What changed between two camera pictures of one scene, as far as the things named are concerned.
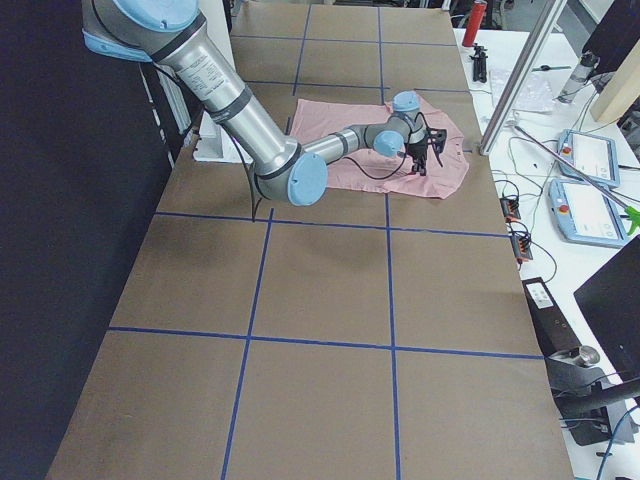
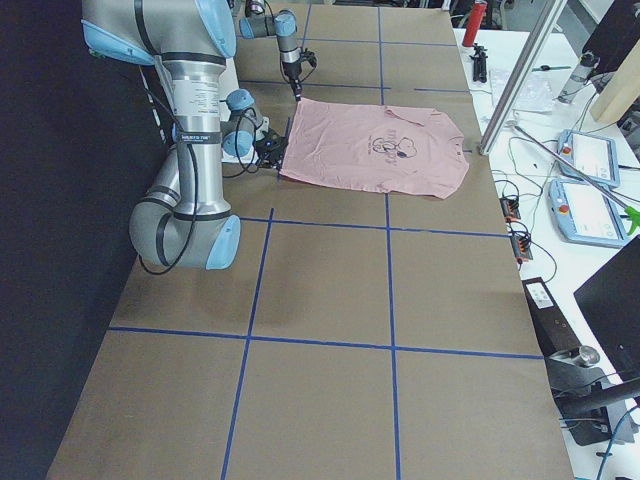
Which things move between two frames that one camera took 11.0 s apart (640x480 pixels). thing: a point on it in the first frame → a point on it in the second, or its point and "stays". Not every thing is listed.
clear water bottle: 579,77 stays
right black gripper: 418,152 → 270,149
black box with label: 553,330 stays
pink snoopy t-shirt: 313,118 stays
